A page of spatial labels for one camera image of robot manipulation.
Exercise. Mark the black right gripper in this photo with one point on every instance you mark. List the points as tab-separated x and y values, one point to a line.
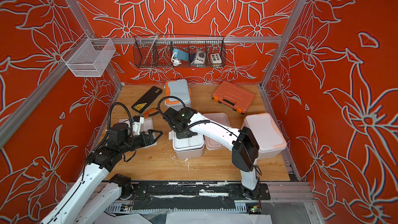
179	136

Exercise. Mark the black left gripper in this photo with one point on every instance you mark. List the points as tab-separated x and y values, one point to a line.
150	137

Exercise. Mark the grey first aid box orange handle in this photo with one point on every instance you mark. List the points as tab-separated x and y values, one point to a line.
178	88

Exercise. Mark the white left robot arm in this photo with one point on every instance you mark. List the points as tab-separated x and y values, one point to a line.
76	207

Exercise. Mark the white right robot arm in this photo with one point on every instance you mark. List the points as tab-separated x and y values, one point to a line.
241	142

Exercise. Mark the orange black pliers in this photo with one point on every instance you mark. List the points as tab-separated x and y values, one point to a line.
151	112

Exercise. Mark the black tool case yellow label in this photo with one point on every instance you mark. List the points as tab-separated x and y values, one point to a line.
144	102

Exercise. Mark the orange plastic tool case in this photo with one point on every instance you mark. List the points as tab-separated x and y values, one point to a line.
234	96

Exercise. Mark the white round-dial device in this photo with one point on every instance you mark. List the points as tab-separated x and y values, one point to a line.
199	58

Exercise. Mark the beige button box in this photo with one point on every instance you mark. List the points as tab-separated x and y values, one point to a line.
216	60

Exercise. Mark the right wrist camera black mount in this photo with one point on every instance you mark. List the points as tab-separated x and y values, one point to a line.
179	120

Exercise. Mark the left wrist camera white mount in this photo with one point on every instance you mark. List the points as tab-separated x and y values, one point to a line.
138	122

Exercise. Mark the aluminium frame post left rear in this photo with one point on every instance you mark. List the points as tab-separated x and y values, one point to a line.
88	33

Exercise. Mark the aluminium frame post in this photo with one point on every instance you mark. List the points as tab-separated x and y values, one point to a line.
297	9
88	33

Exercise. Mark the blue device with white cable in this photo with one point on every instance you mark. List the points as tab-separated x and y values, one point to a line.
178	57

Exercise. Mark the black wire wall basket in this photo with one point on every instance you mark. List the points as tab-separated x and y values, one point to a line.
155	51

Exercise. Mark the white wire mesh basket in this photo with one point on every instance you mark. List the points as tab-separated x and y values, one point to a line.
87	59

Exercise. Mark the aluminium left side rail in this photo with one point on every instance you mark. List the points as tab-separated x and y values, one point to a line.
19	116

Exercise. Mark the aluminium frame post right rear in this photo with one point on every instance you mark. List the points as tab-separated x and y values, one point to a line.
297	9

